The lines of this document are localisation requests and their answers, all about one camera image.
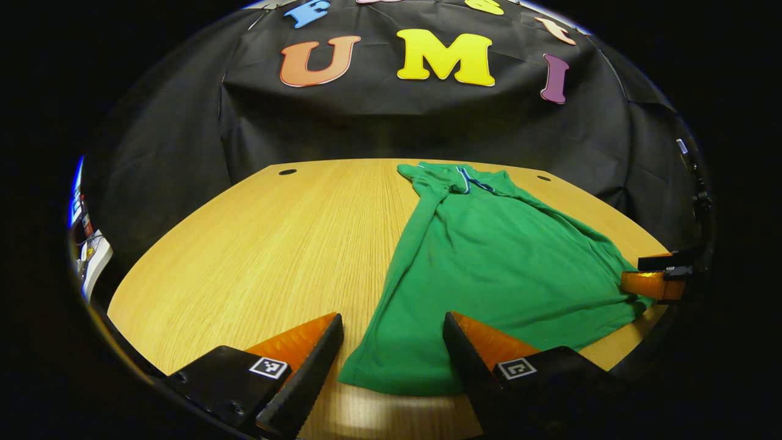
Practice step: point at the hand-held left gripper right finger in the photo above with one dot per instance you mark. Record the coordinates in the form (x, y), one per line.
(467, 366)

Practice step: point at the black backdrop cloth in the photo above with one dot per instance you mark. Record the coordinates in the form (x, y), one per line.
(397, 122)

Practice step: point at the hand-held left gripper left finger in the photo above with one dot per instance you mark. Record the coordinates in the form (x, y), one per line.
(317, 373)

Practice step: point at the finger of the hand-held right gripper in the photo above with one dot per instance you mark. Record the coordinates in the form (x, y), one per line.
(657, 263)
(647, 284)

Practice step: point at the green T-shirt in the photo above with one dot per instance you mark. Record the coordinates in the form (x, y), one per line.
(489, 263)

